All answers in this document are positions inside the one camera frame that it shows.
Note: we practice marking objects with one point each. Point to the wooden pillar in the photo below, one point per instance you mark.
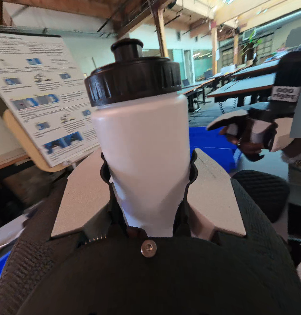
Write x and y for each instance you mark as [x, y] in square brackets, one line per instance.
[214, 49]
[161, 32]

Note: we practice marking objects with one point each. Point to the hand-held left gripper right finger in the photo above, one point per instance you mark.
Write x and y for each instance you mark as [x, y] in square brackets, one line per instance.
[212, 201]

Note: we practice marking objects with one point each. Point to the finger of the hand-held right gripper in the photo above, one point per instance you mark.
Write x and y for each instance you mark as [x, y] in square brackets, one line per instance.
[229, 118]

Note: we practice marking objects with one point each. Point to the green plant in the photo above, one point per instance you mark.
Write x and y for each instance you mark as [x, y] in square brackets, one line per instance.
[251, 41]

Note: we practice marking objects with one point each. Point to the blue plastic bin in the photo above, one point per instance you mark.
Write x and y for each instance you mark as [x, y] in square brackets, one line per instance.
[0, 268]
[209, 137]

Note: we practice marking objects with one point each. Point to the white plastic bottle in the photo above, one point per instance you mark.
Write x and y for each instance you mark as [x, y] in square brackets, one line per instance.
[140, 147]

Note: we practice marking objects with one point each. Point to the black bottle lid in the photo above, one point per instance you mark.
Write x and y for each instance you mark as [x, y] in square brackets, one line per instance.
[133, 81]

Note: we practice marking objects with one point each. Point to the black quilted pad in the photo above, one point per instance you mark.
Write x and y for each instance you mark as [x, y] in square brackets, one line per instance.
[263, 192]

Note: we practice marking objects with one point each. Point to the person's right hand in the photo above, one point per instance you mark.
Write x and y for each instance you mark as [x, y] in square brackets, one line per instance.
[246, 145]

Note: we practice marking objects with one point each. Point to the printed instruction board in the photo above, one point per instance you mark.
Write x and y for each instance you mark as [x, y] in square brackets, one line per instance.
[42, 98]

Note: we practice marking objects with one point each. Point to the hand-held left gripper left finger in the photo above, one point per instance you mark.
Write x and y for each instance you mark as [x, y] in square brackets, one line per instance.
[84, 201]

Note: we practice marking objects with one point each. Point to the person's left hand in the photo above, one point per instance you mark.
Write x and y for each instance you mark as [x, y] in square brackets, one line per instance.
[138, 232]

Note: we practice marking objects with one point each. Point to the wooden top desk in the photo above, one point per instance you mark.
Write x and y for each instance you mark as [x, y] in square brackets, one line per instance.
[7, 162]
[246, 85]
[258, 66]

